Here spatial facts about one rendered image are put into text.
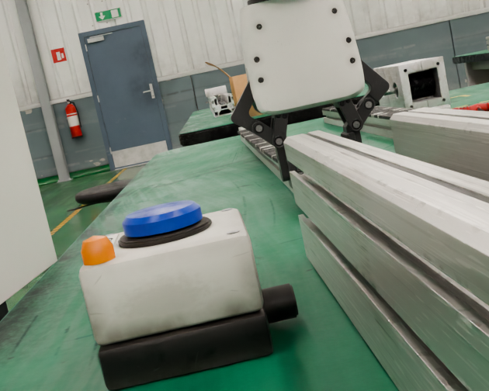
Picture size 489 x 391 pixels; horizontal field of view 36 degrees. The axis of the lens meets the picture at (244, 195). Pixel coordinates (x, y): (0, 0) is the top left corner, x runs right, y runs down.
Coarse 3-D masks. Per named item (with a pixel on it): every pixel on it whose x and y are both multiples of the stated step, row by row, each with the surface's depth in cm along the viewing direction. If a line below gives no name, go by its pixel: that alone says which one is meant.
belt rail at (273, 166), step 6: (246, 144) 148; (252, 150) 132; (258, 150) 125; (258, 156) 120; (264, 156) 114; (264, 162) 111; (270, 162) 102; (270, 168) 102; (276, 168) 93; (276, 174) 94; (288, 186) 83
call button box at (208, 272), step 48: (144, 240) 35; (192, 240) 34; (240, 240) 34; (96, 288) 34; (144, 288) 34; (192, 288) 34; (240, 288) 34; (288, 288) 38; (96, 336) 34; (144, 336) 34; (192, 336) 34; (240, 336) 34
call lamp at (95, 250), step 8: (88, 240) 34; (96, 240) 34; (104, 240) 34; (88, 248) 34; (96, 248) 34; (104, 248) 34; (112, 248) 34; (88, 256) 34; (96, 256) 34; (104, 256) 34; (112, 256) 34; (88, 264) 34; (96, 264) 34
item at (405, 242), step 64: (448, 128) 38; (320, 192) 39; (384, 192) 24; (448, 192) 21; (320, 256) 43; (384, 256) 25; (448, 256) 18; (384, 320) 28; (448, 320) 19; (448, 384) 21
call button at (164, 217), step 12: (168, 204) 38; (180, 204) 37; (192, 204) 37; (132, 216) 37; (144, 216) 36; (156, 216) 36; (168, 216) 36; (180, 216) 36; (192, 216) 36; (132, 228) 36; (144, 228) 36; (156, 228) 35; (168, 228) 36
